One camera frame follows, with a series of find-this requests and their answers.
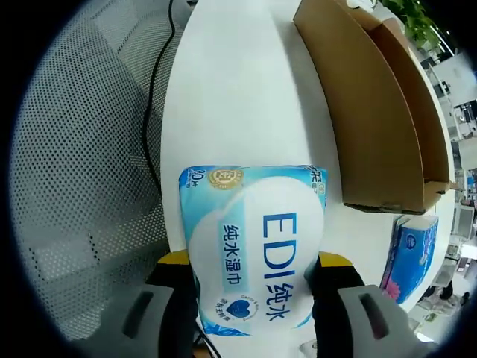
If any brown cardboard shoe box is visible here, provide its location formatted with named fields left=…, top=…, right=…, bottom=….
left=292, top=0, right=461, bottom=216

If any green potted plant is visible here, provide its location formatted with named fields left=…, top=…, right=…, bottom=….
left=376, top=0, right=448, bottom=49

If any white mesh chair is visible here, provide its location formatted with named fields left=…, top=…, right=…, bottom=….
left=14, top=0, right=187, bottom=340

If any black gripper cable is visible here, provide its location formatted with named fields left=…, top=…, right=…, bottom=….
left=143, top=0, right=178, bottom=186

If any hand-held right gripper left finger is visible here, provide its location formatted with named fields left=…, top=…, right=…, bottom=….
left=100, top=250, right=199, bottom=358

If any white soft wet wipes pack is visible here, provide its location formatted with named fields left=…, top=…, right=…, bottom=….
left=177, top=163, right=329, bottom=336

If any blue soft tissue pack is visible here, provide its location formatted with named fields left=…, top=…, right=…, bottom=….
left=379, top=214, right=440, bottom=305

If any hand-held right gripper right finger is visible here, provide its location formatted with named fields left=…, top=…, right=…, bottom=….
left=308, top=251, right=415, bottom=358

